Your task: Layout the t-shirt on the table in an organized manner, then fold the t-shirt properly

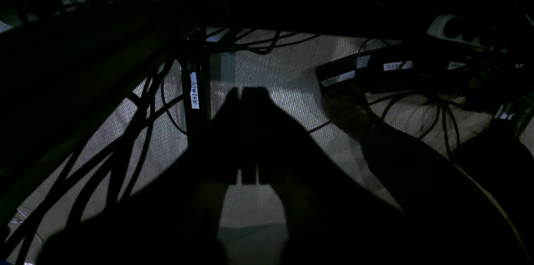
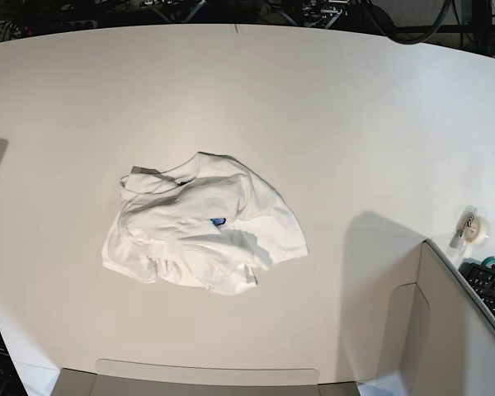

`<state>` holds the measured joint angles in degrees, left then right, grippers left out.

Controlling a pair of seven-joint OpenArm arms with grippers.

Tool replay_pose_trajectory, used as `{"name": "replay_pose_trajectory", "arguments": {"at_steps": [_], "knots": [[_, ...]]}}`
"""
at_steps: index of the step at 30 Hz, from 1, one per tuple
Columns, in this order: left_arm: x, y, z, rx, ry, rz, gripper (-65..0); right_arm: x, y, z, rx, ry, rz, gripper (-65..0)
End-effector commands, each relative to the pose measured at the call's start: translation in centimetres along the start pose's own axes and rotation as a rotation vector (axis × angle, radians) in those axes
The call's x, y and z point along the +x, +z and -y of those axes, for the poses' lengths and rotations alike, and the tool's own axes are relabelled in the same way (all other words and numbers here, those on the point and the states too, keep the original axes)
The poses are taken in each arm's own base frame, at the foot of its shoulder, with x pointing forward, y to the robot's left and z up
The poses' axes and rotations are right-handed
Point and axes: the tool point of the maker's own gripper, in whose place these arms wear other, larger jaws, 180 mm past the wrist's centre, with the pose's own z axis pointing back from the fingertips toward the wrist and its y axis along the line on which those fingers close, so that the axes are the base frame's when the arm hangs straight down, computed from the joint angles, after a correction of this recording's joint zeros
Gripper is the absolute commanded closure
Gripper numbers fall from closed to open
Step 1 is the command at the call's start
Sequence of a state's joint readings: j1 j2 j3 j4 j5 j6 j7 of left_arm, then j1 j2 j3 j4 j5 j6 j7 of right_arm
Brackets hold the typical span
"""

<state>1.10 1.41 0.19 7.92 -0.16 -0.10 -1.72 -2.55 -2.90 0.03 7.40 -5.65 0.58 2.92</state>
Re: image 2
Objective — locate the grey cardboard box right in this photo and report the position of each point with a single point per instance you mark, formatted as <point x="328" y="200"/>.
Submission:
<point x="439" y="337"/>

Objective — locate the green tape roll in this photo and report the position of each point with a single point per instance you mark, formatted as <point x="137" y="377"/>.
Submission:
<point x="489" y="263"/>

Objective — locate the black computer keyboard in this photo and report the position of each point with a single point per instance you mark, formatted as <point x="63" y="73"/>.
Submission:
<point x="482" y="281"/>

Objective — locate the clear tape dispenser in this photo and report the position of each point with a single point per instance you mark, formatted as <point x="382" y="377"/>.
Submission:
<point x="472" y="230"/>

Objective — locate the white printed t-shirt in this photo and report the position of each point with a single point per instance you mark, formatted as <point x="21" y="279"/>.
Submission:
<point x="209" y="223"/>

